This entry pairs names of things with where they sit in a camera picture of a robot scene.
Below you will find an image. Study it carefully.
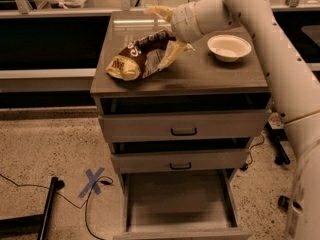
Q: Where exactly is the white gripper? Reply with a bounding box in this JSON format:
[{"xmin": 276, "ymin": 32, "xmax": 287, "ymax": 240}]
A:
[{"xmin": 144, "ymin": 2, "xmax": 203, "ymax": 70}]

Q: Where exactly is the brown chip bag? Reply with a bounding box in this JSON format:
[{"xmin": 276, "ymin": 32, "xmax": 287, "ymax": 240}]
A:
[{"xmin": 105, "ymin": 30, "xmax": 176, "ymax": 81}]

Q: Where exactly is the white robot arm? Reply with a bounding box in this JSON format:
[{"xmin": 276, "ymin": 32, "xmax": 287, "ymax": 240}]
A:
[{"xmin": 146, "ymin": 0, "xmax": 320, "ymax": 240}]

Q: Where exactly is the grey drawer cabinet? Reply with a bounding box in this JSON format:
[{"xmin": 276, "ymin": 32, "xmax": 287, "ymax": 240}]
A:
[{"xmin": 90, "ymin": 8, "xmax": 273, "ymax": 240}]

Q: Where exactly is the top grey drawer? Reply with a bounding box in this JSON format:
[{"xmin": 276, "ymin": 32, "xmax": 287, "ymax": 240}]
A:
[{"xmin": 99, "ymin": 110, "xmax": 270, "ymax": 143}]

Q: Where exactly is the grey drawer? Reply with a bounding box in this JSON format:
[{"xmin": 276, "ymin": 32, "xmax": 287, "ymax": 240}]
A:
[
  {"xmin": 111, "ymin": 149, "xmax": 249, "ymax": 174},
  {"xmin": 99, "ymin": 110, "xmax": 270, "ymax": 143},
  {"xmin": 113, "ymin": 170, "xmax": 251, "ymax": 240}
]

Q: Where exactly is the middle grey drawer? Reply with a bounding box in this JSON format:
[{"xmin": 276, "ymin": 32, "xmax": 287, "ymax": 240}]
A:
[{"xmin": 111, "ymin": 149, "xmax": 249, "ymax": 174}]

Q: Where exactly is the bottom grey drawer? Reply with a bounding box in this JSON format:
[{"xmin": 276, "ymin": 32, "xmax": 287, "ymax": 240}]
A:
[{"xmin": 113, "ymin": 170, "xmax": 251, "ymax": 240}]

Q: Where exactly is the white paper bowl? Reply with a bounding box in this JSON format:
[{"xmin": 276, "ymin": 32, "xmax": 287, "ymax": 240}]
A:
[{"xmin": 207, "ymin": 35, "xmax": 252, "ymax": 63}]

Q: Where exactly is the blue tape cross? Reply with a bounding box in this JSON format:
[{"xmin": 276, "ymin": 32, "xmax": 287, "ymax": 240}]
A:
[{"xmin": 78, "ymin": 167, "xmax": 104, "ymax": 198}]

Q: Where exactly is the black caster leg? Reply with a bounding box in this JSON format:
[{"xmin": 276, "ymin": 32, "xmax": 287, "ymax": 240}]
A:
[{"xmin": 278, "ymin": 195, "xmax": 290, "ymax": 212}]

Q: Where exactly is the black stand leg left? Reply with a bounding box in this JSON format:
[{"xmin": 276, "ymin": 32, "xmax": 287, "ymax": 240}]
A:
[{"xmin": 0, "ymin": 177, "xmax": 64, "ymax": 240}]

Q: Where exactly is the metal railing frame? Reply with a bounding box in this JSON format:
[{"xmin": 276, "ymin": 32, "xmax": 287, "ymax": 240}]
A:
[{"xmin": 0, "ymin": 0, "xmax": 320, "ymax": 20}]

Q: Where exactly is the black cable behind cabinet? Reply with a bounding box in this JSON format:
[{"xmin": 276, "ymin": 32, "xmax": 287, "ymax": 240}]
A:
[{"xmin": 239, "ymin": 132, "xmax": 266, "ymax": 172}]

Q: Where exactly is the black floor cable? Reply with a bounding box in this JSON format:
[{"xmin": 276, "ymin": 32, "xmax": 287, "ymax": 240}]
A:
[{"xmin": 0, "ymin": 173, "xmax": 115, "ymax": 240}]

